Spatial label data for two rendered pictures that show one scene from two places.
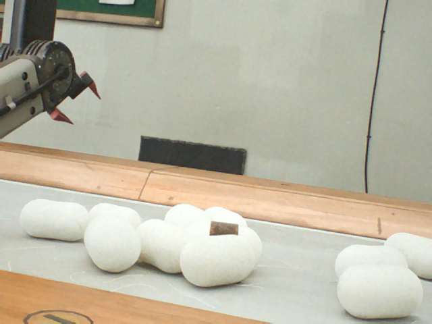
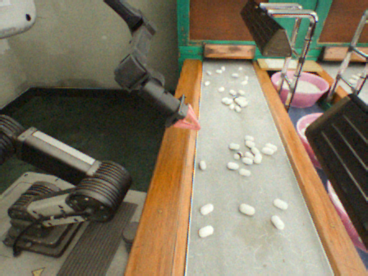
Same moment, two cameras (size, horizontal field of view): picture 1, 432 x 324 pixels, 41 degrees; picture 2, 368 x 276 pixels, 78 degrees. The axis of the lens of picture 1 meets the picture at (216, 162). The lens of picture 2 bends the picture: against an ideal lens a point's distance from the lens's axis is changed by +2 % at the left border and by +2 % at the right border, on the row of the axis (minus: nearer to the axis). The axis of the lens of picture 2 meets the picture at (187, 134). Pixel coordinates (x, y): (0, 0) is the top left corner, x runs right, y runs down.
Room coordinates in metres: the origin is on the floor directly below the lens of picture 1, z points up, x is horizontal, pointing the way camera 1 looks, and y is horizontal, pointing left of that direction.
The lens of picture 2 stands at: (0.60, 0.87, 1.25)
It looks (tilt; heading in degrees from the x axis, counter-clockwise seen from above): 37 degrees down; 262
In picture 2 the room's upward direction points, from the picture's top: straight up
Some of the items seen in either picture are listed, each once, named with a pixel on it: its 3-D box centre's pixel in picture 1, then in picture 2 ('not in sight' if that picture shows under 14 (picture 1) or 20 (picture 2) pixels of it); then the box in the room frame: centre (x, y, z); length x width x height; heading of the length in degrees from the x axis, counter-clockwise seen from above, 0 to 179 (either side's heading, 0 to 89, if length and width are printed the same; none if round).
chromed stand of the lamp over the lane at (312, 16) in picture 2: not in sight; (271, 67); (0.14, 0.01, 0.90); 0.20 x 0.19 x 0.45; 77
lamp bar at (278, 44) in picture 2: not in sight; (259, 19); (0.21, -0.01, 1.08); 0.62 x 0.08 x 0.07; 77
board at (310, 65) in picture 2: not in sight; (287, 65); (-0.14, -0.33, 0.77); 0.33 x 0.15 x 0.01; 167
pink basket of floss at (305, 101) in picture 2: not in sight; (296, 89); (-0.10, -0.12, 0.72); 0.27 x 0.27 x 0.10
